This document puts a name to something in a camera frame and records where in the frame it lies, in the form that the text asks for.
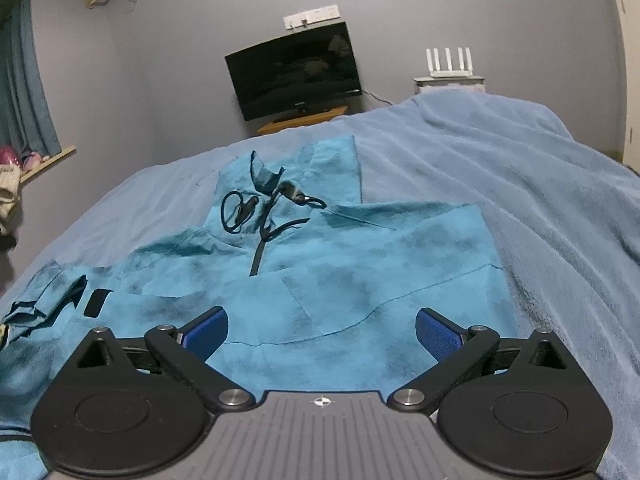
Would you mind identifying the cream wardrobe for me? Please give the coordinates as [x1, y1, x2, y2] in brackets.
[602, 0, 640, 172]

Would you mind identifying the white power strip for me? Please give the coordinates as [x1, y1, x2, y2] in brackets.
[283, 5, 341, 30]

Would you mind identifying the television cable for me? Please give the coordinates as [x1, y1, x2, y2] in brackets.
[362, 88, 402, 107]

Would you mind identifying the wooden television shelf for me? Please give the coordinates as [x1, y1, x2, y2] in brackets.
[257, 106, 348, 135]

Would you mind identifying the blue bed blanket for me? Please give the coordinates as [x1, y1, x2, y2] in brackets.
[0, 91, 640, 480]

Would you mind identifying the black television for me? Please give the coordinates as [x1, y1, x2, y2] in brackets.
[224, 21, 363, 122]

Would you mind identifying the white router with antennas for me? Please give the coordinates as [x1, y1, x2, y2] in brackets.
[425, 47, 474, 79]

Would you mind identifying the blue curtain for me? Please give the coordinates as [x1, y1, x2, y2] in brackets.
[0, 0, 62, 159]

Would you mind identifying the teal jacket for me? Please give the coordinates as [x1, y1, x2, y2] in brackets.
[0, 135, 519, 443]

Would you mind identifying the wooden window sill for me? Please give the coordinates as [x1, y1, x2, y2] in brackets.
[20, 146, 77, 184]

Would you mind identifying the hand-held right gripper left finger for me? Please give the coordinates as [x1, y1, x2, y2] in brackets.
[74, 306, 252, 414]

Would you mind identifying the beige cloth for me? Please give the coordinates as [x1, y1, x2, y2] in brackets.
[0, 165, 22, 237]

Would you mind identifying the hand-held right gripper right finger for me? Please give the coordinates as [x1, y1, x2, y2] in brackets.
[390, 306, 572, 413]

